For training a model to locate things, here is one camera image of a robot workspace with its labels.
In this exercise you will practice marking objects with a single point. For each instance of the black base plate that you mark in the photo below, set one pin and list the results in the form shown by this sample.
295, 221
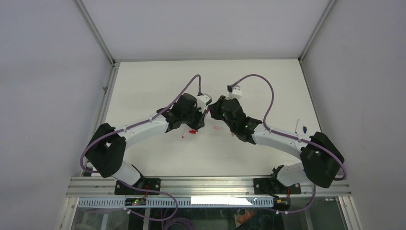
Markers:
152, 184
268, 186

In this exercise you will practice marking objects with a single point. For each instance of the orange object under table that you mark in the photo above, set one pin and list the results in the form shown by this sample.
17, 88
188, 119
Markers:
243, 215

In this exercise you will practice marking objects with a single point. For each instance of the aluminium mounting rail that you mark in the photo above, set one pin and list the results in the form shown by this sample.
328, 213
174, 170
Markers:
186, 186

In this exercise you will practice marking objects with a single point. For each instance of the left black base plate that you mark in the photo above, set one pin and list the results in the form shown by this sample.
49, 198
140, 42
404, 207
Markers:
152, 184

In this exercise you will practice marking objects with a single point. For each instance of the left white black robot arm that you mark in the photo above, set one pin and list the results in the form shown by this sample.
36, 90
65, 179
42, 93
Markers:
108, 144

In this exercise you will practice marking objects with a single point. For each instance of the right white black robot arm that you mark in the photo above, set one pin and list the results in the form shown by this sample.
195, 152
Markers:
320, 160

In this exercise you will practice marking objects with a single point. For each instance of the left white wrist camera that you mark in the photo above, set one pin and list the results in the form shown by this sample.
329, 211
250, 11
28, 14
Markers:
203, 101

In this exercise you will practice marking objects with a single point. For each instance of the white slotted cable duct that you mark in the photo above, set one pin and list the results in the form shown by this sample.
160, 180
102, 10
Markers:
185, 202

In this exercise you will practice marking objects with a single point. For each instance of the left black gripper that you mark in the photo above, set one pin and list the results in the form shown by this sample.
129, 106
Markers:
199, 121

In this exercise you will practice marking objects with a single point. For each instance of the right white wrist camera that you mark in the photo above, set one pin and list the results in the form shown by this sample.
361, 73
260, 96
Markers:
235, 92

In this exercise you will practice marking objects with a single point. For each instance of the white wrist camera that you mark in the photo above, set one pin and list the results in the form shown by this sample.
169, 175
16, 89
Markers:
203, 101
235, 92

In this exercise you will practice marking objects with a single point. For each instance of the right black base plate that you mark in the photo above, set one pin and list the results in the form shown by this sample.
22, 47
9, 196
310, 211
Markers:
268, 186

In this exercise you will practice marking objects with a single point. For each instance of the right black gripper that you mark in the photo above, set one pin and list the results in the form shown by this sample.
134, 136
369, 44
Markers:
214, 109

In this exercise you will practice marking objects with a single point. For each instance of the white pen blue tip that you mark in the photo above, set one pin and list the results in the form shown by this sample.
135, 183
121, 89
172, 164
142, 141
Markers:
296, 126

